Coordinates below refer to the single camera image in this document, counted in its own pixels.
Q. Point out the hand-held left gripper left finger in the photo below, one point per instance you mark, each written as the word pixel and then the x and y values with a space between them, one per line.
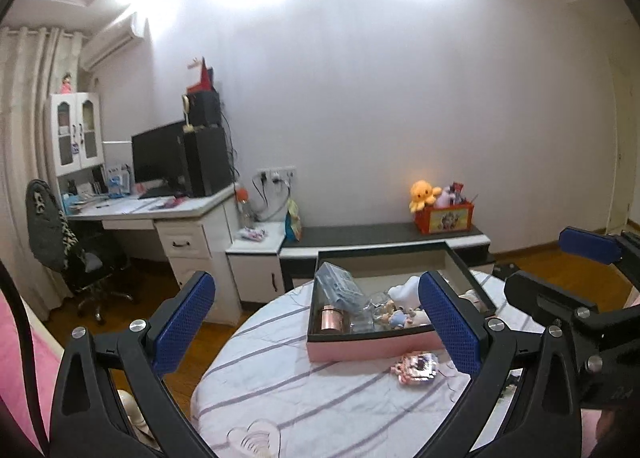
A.
pixel 185 318

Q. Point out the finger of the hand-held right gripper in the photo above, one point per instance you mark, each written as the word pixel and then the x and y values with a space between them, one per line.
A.
pixel 550 295
pixel 587 243

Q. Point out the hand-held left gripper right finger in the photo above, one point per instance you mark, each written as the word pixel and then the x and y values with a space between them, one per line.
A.
pixel 450 323

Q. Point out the pink storage box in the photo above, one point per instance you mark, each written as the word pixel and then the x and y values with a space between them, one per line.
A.
pixel 365 348

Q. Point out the small white object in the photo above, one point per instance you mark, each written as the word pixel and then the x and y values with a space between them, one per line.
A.
pixel 470 297

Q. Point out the pink plastic toy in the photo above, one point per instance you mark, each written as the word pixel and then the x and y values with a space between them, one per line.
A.
pixel 417 368

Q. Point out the white desk drawer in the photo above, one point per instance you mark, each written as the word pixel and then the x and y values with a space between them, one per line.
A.
pixel 182 240

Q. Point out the small white bedside cabinet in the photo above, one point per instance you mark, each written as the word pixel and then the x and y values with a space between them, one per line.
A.
pixel 255 268

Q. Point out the orange printed box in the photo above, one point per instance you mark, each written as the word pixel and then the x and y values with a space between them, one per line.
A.
pixel 445 220

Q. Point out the pink white packet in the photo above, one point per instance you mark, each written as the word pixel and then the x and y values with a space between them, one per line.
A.
pixel 251 234

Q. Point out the round table with striped cloth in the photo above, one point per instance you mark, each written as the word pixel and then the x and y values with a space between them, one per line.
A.
pixel 280 368

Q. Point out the cream rounded object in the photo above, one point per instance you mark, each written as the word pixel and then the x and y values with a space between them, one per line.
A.
pixel 132 413

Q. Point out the cream door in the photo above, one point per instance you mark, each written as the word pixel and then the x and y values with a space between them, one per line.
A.
pixel 627 138

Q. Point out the white desk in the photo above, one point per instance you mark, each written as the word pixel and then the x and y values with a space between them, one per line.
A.
pixel 150 208

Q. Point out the copper metal can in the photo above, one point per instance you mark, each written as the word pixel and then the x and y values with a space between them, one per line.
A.
pixel 334 320

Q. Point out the clear plastic packet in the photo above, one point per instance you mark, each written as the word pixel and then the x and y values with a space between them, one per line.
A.
pixel 337 285

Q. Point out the clear bottle orange cap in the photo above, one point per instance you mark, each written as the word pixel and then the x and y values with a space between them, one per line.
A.
pixel 245 210

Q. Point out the purple plush toy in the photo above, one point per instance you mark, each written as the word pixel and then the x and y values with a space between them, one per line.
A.
pixel 445 198

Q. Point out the low dark bench cabinet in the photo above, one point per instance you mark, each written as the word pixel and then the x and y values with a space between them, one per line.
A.
pixel 360 233

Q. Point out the pile of papers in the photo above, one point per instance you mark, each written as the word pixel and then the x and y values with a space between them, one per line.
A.
pixel 115 205

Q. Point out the orange octopus plush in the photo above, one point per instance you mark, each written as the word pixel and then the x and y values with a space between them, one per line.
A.
pixel 422 193

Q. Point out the red packet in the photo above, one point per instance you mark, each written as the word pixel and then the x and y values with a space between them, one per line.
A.
pixel 456 188

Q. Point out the yellow blue snack bag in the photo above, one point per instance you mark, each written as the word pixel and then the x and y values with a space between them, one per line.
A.
pixel 294 225

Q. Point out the leopard print cloth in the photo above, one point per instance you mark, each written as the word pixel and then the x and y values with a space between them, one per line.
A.
pixel 67 233

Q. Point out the blue white packet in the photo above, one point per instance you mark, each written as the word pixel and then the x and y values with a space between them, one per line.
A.
pixel 116 183

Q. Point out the black computer tower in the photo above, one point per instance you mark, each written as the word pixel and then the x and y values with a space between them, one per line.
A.
pixel 207 163

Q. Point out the pink blanket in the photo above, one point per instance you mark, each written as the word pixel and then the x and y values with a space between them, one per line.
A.
pixel 25 363

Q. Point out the black computer monitor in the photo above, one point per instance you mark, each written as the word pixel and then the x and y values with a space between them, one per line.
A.
pixel 157 153

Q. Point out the black office chair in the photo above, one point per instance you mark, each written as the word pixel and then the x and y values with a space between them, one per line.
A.
pixel 45 223

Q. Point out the cream round desk ornament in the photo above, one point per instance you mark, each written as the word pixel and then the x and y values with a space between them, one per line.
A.
pixel 186 113

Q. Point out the black speaker box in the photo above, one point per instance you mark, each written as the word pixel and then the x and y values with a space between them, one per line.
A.
pixel 205 108

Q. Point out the red triangular ornament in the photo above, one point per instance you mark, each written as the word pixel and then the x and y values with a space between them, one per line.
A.
pixel 204 80

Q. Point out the white glass-door cabinet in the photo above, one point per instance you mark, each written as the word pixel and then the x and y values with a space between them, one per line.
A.
pixel 75 103

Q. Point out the cream curtain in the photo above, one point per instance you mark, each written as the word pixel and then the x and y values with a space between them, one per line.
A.
pixel 25 113

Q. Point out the small pink doll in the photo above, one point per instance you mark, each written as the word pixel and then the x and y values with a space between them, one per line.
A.
pixel 66 84

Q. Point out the white air conditioner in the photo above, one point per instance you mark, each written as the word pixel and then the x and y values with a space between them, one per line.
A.
pixel 107 45

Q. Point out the white wall power outlet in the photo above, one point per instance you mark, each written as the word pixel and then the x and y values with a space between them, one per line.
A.
pixel 275 173

